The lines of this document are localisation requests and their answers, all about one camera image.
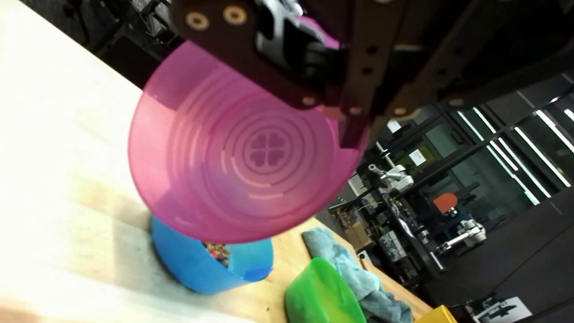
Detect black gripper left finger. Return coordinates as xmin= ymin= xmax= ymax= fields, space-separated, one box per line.
xmin=169 ymin=0 xmax=344 ymax=112

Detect blue plastic bowl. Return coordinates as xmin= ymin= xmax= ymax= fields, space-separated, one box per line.
xmin=147 ymin=214 xmax=276 ymax=297

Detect purple plastic bowl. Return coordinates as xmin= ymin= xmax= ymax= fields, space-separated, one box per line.
xmin=126 ymin=17 xmax=364 ymax=246

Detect teal cloth rag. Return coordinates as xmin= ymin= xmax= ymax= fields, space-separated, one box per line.
xmin=299 ymin=227 xmax=416 ymax=323

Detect green plastic bowl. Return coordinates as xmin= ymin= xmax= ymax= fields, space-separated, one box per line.
xmin=282 ymin=257 xmax=368 ymax=323

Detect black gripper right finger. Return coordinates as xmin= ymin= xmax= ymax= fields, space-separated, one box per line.
xmin=339 ymin=0 xmax=574 ymax=149

